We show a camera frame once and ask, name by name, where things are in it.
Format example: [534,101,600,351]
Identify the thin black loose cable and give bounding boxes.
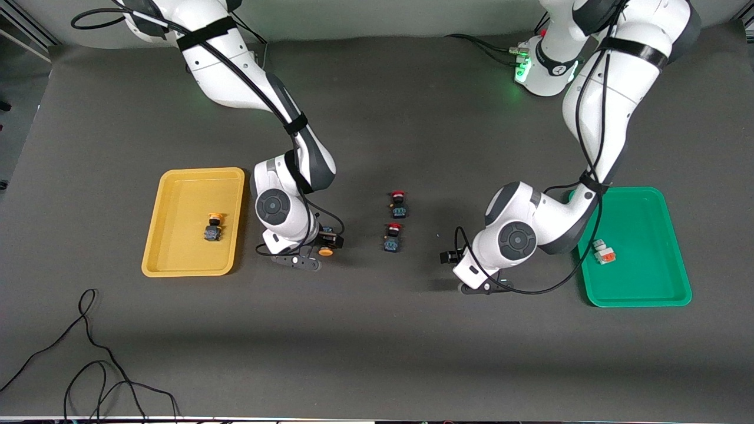
[0,289,148,422]
[64,359,180,422]

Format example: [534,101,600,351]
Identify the black left arm base cables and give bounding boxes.
[445,12,551,67]

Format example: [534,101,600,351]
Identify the aluminium frame rail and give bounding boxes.
[0,9,59,63]

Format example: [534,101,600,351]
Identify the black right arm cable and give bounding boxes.
[71,6,346,257]

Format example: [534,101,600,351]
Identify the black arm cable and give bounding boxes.
[454,0,631,295]
[71,6,346,257]

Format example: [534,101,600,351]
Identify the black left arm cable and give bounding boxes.
[454,0,631,295]

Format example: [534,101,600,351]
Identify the black right arm base cables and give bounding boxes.
[233,12,269,69]

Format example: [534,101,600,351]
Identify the green plastic tray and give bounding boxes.
[568,187,693,308]

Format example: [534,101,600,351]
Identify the dark grey table mat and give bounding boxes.
[0,24,754,422]

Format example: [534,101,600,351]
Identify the black arm base cables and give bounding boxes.
[445,12,551,67]
[233,12,269,69]

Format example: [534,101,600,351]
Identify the grey orange push button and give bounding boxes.
[592,238,617,265]

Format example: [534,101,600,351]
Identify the yellow plastic tray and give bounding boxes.
[141,167,246,277]

